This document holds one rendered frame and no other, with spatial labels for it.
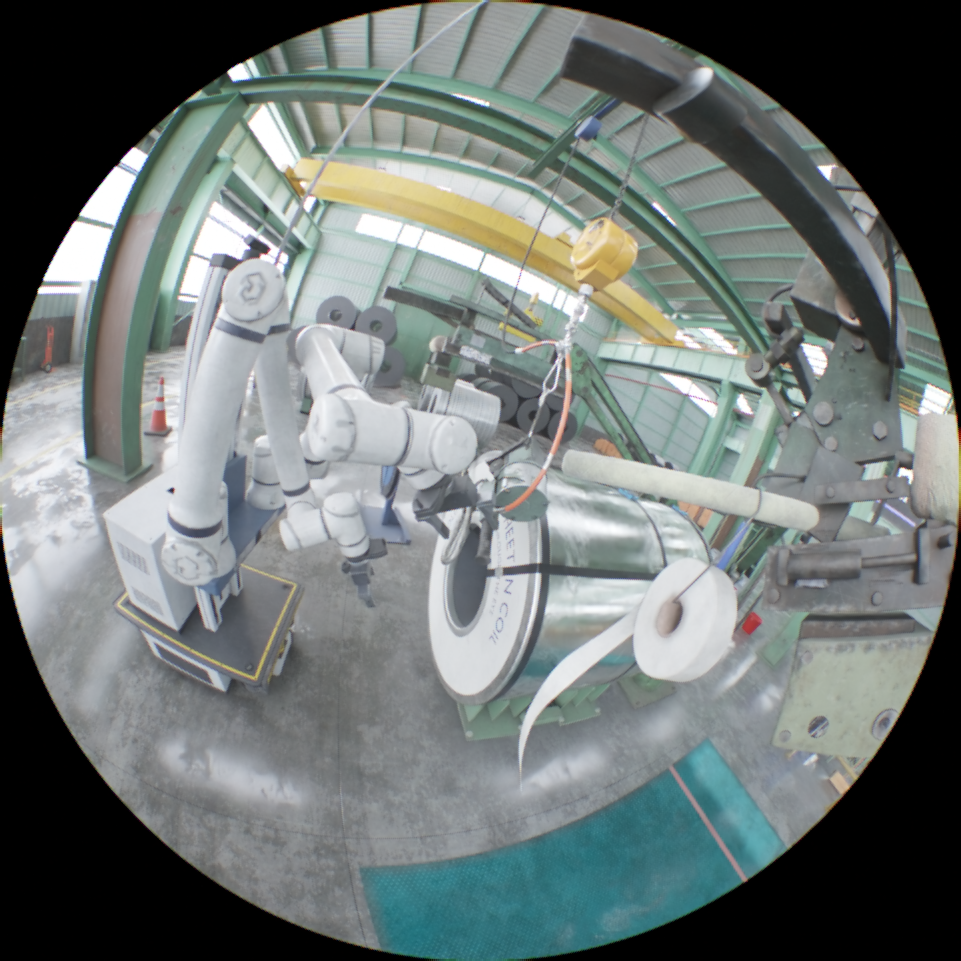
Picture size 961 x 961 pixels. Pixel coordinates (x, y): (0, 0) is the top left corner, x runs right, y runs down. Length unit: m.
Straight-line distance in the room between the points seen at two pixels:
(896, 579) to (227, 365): 0.96
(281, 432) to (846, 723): 1.07
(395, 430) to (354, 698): 1.58
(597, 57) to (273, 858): 1.89
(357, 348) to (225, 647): 1.34
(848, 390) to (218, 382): 0.96
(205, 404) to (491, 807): 1.84
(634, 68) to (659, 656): 0.54
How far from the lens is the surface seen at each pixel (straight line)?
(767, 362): 0.52
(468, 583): 1.75
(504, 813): 1.80
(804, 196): 0.31
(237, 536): 1.26
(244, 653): 1.57
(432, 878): 1.67
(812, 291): 0.56
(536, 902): 1.84
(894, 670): 0.40
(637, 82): 0.27
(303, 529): 0.80
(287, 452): 0.84
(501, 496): 0.82
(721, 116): 0.24
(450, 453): 0.44
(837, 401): 0.49
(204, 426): 0.68
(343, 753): 1.69
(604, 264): 0.95
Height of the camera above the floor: 1.62
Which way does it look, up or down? 18 degrees down
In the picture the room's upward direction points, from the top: 21 degrees clockwise
